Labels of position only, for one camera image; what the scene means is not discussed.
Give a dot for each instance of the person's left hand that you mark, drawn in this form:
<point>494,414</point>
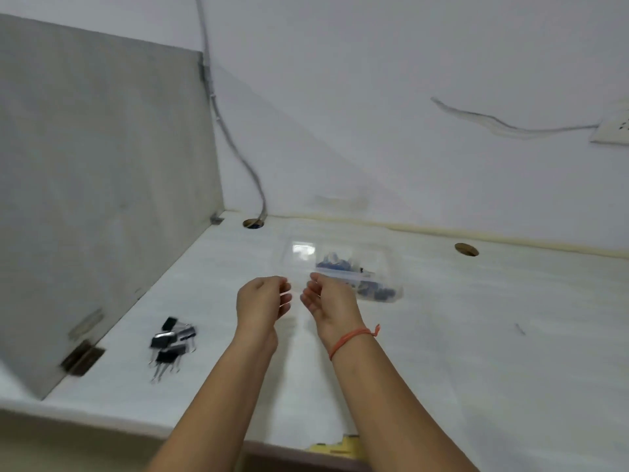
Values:
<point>258,304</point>

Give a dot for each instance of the person's right hand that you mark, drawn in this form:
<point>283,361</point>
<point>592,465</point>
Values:
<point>334,307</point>

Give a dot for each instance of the person's left thumb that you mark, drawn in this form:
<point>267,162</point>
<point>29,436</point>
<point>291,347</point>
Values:
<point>276,281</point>

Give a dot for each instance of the person's right thumb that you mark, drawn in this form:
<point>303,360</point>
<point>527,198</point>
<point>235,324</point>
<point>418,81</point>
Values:
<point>316,281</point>

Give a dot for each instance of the person's right forearm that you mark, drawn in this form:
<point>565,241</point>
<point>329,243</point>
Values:
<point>393,407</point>

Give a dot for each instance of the person's left forearm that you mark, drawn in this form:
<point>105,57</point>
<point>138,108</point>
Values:
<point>221,403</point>

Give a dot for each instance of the clear plastic box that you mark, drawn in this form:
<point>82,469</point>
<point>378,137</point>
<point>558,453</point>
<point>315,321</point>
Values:
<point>344,260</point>

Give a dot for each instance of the pile of binder clips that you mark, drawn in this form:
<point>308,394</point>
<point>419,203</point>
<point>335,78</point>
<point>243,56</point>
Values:
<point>366,282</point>

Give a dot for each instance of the yellow object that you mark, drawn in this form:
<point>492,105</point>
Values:
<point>344,446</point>

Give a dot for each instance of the grey partition panel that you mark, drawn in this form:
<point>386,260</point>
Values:
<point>98,201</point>

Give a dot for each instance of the small metal bracket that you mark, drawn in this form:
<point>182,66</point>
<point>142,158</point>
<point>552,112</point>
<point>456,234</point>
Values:
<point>216,219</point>

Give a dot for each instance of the dark metal bracket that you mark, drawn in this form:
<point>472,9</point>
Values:
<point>81,358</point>

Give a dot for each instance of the white wall socket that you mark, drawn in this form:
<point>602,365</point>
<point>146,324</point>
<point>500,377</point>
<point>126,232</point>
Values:
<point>614,125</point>

